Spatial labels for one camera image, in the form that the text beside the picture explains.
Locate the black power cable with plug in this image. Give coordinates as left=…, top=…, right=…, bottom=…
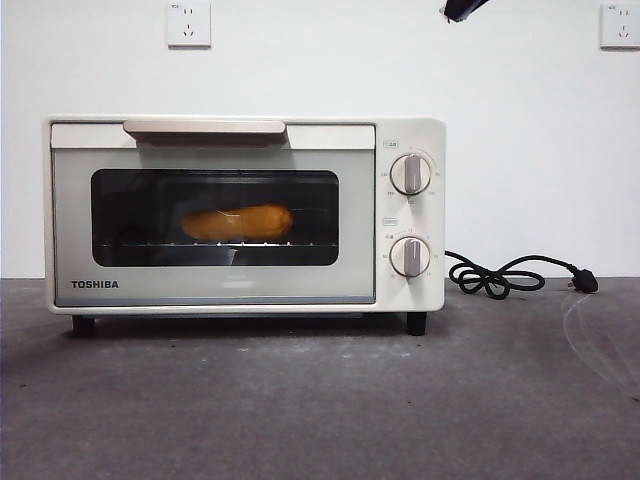
left=443, top=249, right=600, bottom=301

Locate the metal wire oven rack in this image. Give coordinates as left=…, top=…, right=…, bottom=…
left=94, top=240, right=337, bottom=250

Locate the cream toaster oven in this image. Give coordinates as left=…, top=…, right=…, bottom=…
left=45, top=114, right=447, bottom=337

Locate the oven door with beige handle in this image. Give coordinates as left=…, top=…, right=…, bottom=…
left=50, top=119, right=378, bottom=306

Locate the oven timer knob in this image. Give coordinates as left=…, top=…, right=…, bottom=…
left=389, top=235, right=432, bottom=279

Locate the white wall socket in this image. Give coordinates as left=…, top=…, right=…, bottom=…
left=599, top=3, right=640, bottom=50
left=166, top=1, right=213, bottom=50

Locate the oven temperature knob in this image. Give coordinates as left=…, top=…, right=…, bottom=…
left=389, top=152, right=433, bottom=196

